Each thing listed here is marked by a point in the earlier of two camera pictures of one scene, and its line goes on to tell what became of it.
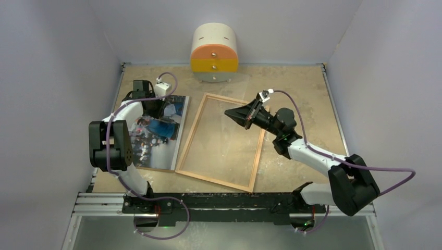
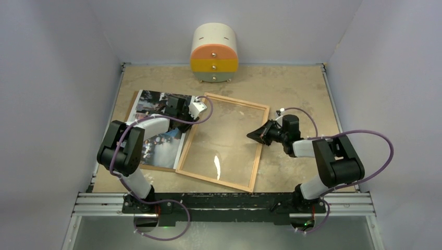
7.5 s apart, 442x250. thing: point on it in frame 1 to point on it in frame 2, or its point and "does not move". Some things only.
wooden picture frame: [257, 158] does not move
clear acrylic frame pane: [222, 149] does not move
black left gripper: [158, 113] to [186, 111]
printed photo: [156, 141] does not move
